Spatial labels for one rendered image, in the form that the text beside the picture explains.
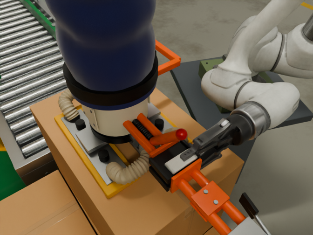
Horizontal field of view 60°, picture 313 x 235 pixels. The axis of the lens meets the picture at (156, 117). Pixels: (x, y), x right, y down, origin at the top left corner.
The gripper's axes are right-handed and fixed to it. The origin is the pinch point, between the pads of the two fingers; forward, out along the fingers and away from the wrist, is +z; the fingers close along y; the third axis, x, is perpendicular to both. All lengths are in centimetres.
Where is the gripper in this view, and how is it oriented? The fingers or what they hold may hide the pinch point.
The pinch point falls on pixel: (180, 167)
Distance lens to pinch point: 61.9
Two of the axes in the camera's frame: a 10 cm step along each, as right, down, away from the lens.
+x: -6.0, -5.8, 5.5
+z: -8.0, 4.3, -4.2
